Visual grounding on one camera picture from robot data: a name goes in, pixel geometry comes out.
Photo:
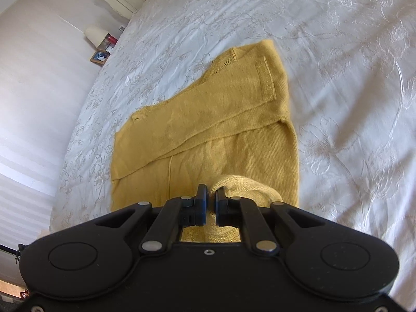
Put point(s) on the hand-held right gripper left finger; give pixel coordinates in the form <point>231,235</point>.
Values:
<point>201,208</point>

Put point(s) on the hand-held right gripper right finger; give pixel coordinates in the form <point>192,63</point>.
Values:
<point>221,209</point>

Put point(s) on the yellow knit sweater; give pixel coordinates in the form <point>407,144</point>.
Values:
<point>227,110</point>

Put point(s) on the white floral bedspread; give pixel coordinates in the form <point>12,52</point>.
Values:
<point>341,71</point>

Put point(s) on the red bottle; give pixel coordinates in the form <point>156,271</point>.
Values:
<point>111,40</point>

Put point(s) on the cream table lamp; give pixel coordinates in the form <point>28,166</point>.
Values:
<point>96,35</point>

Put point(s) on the wooden photo frame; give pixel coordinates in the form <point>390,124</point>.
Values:
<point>100,57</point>

